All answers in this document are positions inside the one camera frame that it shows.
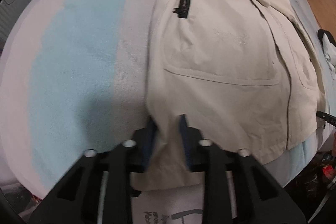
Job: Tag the beige jacket with black lining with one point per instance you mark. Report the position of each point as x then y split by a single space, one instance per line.
244 72

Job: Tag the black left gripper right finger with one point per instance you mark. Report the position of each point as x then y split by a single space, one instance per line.
237 188

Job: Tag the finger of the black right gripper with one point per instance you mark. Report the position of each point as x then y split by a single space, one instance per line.
326 117

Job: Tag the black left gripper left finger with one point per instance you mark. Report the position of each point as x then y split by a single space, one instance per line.
97 188

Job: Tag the striped pastel bed sheet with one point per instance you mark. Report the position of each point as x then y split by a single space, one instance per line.
72 78

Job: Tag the black and white sock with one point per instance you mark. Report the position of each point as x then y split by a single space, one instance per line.
328 45

